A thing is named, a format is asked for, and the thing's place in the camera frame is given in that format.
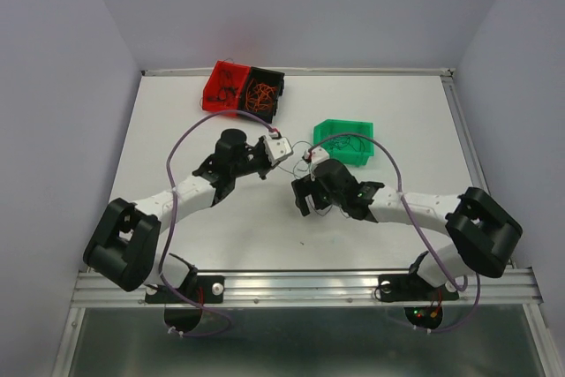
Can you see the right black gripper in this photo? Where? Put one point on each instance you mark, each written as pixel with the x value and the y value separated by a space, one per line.
pixel 305 186

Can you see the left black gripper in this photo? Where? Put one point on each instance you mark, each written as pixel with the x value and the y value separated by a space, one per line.
pixel 259 145

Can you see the green plastic bin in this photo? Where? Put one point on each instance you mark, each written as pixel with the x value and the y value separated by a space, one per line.
pixel 348 148

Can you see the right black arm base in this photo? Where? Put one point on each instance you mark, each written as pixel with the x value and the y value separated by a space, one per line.
pixel 397 286

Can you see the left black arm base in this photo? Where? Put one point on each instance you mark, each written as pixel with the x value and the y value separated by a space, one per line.
pixel 187 280

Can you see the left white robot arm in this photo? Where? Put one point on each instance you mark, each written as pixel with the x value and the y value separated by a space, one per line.
pixel 131 243

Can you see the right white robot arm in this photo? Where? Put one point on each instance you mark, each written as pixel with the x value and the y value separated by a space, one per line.
pixel 463 234

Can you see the black plastic bin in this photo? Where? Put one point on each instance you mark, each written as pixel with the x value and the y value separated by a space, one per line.
pixel 261 92

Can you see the red plastic bin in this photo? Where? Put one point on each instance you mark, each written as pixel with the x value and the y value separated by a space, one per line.
pixel 224 86

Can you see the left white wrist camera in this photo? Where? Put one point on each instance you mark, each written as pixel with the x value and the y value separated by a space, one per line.
pixel 277 150

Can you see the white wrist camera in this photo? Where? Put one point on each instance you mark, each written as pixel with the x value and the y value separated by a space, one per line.
pixel 277 150
pixel 314 158

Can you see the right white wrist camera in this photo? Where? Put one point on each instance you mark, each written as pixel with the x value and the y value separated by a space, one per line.
pixel 314 158

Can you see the aluminium front rail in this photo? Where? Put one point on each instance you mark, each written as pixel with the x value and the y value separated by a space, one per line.
pixel 286 289

